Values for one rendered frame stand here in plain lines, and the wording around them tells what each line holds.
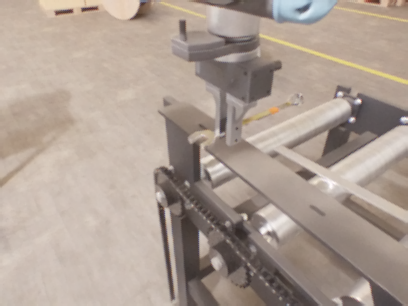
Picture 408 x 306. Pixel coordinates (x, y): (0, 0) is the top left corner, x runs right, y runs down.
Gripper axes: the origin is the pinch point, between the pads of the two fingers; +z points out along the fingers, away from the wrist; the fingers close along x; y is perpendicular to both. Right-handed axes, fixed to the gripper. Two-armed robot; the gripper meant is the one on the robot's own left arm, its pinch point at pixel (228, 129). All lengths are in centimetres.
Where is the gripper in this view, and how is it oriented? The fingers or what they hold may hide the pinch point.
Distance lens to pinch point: 53.6
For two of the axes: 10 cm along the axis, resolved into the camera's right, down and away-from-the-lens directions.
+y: 8.1, -3.6, 4.7
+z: 0.1, 8.0, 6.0
